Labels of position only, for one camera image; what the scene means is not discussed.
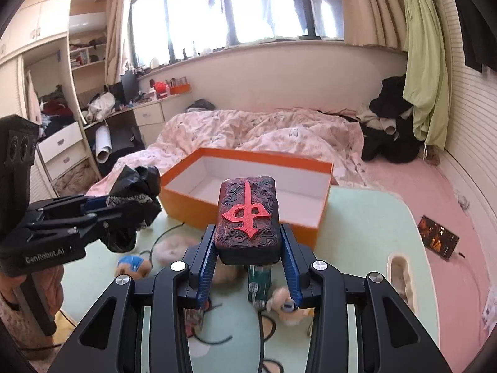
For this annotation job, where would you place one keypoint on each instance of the black computer monitor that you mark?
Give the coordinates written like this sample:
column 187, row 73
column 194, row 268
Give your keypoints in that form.
column 129, row 85

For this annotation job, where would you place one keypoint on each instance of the white plastic bag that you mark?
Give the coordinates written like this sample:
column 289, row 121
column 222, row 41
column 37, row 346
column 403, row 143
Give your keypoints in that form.
column 101, row 105

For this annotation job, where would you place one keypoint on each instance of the black satin lace cloth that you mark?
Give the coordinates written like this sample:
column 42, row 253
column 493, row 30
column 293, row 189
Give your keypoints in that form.
column 147, row 178

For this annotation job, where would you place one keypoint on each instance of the white bookshelf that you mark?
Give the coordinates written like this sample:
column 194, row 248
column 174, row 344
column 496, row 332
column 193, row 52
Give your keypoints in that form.
column 87, row 62

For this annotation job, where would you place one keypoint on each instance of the black smartphone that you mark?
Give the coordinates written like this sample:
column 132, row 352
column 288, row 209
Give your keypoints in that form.
column 437, row 237

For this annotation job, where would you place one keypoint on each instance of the bear toy in blue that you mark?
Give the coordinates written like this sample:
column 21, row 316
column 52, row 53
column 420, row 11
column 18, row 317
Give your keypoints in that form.
column 130, row 264

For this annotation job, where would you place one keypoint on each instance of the person's left forearm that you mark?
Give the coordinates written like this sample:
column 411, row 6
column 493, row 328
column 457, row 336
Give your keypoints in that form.
column 48, row 287

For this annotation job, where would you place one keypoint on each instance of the beige fluffy pompom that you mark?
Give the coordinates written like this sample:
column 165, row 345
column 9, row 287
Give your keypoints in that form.
column 229, row 276

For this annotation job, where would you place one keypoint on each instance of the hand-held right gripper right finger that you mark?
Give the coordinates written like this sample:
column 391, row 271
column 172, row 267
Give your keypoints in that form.
column 291, row 276

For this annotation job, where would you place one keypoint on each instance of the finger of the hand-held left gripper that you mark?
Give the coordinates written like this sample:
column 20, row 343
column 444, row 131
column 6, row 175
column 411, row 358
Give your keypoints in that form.
column 97, row 203
column 116, row 223

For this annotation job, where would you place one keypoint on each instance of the red bag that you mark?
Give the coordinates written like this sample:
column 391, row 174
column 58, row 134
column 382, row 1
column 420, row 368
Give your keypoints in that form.
column 160, row 87

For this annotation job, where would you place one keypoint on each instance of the large window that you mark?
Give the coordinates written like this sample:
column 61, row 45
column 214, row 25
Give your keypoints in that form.
column 194, row 15

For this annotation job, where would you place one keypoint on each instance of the dark block with red symbol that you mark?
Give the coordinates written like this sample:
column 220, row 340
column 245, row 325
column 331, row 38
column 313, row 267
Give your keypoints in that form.
column 248, row 248

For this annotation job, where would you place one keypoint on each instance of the small beige bear toy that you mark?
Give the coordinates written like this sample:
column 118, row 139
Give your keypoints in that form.
column 279, row 299

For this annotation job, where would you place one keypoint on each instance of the white paper roll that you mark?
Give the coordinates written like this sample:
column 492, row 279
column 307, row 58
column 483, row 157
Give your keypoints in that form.
column 104, row 143

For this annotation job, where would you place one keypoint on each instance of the white wardrobe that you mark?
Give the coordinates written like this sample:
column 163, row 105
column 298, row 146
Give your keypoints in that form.
column 50, row 15

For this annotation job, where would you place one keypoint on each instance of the white slatted closet door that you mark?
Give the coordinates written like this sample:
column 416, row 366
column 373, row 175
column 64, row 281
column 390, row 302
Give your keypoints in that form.
column 473, row 124

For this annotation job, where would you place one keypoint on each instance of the white drawer cabinet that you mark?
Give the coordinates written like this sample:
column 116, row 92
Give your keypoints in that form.
column 149, row 114

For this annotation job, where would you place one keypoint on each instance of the mint green cartoon desktop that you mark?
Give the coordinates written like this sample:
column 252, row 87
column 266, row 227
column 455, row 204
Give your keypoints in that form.
column 361, row 233

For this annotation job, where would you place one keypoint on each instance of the pink printed blanket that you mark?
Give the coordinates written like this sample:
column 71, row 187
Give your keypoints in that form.
column 252, row 128

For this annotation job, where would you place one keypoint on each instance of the orange cardboard box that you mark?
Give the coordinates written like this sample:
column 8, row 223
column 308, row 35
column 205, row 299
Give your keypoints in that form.
column 182, row 206

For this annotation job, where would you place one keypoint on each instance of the pile of black clothes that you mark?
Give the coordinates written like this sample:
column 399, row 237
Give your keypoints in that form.
column 388, row 143

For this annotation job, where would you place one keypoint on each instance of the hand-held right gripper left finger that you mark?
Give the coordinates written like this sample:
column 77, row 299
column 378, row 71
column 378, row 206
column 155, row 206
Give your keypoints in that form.
column 205, row 276

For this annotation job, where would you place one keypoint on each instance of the dark grey cloth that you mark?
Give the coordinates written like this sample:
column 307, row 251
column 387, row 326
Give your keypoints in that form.
column 200, row 105

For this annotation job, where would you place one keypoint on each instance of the small orange storage tray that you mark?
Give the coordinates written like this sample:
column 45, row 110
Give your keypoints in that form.
column 180, row 88

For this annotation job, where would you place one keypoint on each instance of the beige window curtain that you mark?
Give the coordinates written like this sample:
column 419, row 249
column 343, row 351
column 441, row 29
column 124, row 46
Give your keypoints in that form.
column 116, row 27
column 369, row 7

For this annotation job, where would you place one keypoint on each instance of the black hanging garment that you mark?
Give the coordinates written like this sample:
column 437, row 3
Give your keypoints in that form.
column 477, row 27

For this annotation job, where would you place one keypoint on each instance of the light green hanging garment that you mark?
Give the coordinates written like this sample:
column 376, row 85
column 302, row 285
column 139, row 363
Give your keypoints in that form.
column 423, row 66

